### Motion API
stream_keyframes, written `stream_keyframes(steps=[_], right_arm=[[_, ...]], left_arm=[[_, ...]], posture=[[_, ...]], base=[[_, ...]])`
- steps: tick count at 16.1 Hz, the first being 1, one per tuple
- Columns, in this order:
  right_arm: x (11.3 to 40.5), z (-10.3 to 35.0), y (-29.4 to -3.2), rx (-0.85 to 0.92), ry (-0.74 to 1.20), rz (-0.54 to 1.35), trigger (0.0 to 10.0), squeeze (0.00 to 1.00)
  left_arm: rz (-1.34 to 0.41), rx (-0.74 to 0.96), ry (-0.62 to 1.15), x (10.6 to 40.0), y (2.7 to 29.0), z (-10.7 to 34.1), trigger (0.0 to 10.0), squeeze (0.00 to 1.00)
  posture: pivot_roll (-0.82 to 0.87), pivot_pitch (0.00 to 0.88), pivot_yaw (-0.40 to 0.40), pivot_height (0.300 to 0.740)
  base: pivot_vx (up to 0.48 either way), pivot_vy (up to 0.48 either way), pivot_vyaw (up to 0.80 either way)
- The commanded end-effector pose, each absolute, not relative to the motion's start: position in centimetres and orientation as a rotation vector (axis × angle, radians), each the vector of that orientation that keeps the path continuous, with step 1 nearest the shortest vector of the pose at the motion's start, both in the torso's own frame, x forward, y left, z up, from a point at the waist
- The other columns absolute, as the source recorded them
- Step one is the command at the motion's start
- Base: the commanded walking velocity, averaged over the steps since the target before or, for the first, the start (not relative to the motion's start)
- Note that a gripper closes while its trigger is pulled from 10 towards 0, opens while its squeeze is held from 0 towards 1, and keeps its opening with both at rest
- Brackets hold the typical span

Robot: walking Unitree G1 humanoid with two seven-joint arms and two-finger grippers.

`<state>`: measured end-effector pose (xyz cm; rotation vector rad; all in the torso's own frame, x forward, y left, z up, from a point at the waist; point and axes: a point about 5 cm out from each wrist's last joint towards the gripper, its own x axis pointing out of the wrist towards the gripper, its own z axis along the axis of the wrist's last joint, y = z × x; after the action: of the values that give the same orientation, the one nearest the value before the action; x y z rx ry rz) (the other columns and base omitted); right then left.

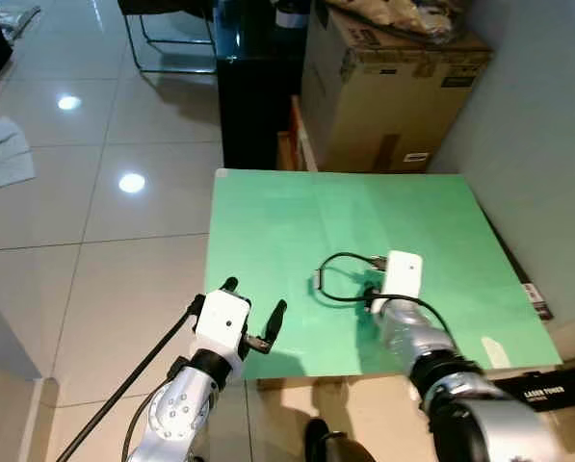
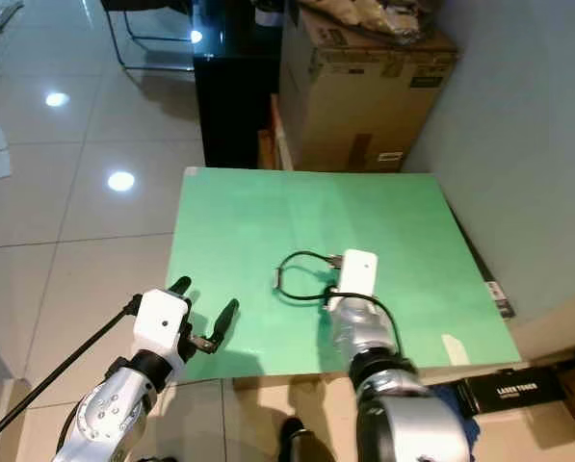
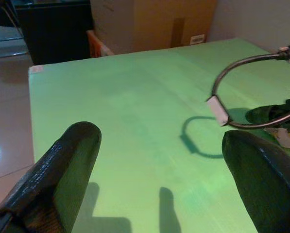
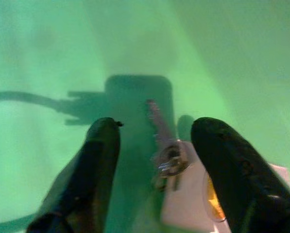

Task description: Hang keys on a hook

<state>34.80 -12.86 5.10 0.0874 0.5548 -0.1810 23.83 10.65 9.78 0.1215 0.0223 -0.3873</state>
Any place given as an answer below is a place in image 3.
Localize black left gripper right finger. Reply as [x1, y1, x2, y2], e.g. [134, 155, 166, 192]
[221, 129, 290, 233]

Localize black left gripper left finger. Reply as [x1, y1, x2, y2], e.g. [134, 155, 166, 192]
[0, 121, 103, 233]

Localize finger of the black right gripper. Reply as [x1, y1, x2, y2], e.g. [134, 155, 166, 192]
[246, 97, 290, 129]

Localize keys with white yellow fob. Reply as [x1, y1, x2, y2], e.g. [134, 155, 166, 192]
[265, 126, 290, 149]

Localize green table mat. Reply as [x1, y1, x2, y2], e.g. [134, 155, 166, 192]
[28, 37, 290, 233]

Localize orange and white board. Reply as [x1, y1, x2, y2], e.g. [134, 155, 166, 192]
[85, 29, 115, 58]

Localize large cardboard box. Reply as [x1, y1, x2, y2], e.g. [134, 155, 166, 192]
[90, 0, 218, 55]

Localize black cabinet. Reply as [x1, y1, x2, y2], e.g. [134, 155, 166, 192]
[15, 0, 96, 66]

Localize glass side table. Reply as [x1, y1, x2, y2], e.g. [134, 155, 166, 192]
[0, 23, 29, 59]

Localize black looped right gripper cable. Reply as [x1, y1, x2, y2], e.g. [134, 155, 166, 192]
[206, 44, 290, 130]

